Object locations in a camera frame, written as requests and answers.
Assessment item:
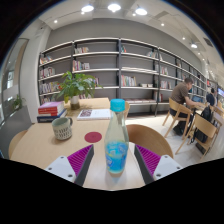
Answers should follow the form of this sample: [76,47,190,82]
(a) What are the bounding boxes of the clear bottle with blue cap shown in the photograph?
[104,98,130,176]

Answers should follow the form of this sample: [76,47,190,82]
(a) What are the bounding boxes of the red book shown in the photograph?
[37,105,66,117]

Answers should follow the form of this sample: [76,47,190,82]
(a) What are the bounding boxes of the navy blue book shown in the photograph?
[36,109,68,124]

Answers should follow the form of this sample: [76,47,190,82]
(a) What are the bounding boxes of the small leafy background plant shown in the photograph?
[11,94,27,111]

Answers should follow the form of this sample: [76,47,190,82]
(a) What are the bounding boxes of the person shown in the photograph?
[205,87,218,107]
[169,77,201,136]

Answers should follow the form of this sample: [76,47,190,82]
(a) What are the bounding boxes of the flat round red coaster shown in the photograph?
[84,131,103,144]

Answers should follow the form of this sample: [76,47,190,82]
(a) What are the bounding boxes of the grey wall shelf unit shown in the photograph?
[37,37,214,118]

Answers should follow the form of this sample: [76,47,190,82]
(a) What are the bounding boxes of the white printed booklet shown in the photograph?
[76,108,112,121]

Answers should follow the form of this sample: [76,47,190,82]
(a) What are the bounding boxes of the grey patterned ceramic mug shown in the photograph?
[51,116,74,141]

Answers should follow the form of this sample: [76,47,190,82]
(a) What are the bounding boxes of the pink book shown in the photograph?
[37,101,65,111]

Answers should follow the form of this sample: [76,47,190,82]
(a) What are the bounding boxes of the round ceiling lights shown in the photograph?
[53,3,201,50]

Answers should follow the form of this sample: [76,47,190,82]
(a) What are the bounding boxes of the black backpack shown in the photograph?
[194,105,214,144]

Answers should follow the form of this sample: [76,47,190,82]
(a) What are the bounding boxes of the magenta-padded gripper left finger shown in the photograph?
[44,143,95,187]

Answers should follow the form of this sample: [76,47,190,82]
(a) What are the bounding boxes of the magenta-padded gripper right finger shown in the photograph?
[133,144,184,185]

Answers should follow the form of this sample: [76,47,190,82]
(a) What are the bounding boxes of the open laptop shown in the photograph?
[191,95,204,104]

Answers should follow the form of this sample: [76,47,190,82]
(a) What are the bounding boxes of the green potted plant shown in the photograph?
[54,70,103,111]

